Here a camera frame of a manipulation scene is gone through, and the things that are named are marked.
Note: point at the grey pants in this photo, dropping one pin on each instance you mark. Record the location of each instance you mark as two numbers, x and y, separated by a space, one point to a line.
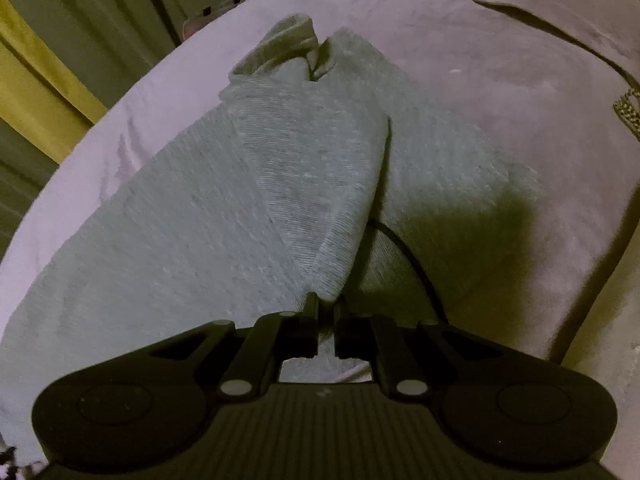
200 220

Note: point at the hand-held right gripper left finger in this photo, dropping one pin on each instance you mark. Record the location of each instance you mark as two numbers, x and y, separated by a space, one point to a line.
312 327

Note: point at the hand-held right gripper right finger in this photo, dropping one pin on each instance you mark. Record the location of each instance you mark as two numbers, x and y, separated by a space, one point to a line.
343 331

